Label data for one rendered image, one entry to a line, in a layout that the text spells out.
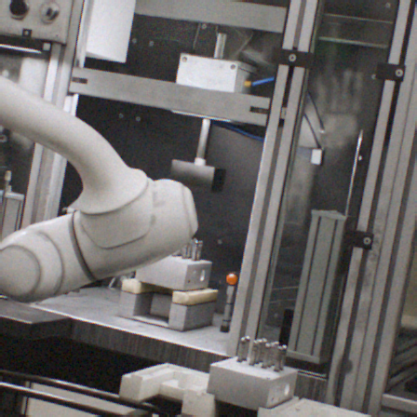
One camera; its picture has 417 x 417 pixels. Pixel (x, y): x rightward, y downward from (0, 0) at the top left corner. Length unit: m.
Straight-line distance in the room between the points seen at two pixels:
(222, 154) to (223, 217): 0.13
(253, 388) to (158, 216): 0.30
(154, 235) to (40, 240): 0.15
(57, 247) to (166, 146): 0.86
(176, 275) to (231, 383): 0.41
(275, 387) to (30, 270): 0.41
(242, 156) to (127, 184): 0.82
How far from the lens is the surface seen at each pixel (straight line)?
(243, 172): 2.36
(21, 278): 1.58
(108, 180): 1.56
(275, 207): 1.89
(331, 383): 1.88
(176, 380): 1.87
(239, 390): 1.71
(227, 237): 2.37
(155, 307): 2.17
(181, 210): 1.58
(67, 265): 1.60
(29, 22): 2.08
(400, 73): 1.85
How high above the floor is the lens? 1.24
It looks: 3 degrees down
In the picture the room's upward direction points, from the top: 10 degrees clockwise
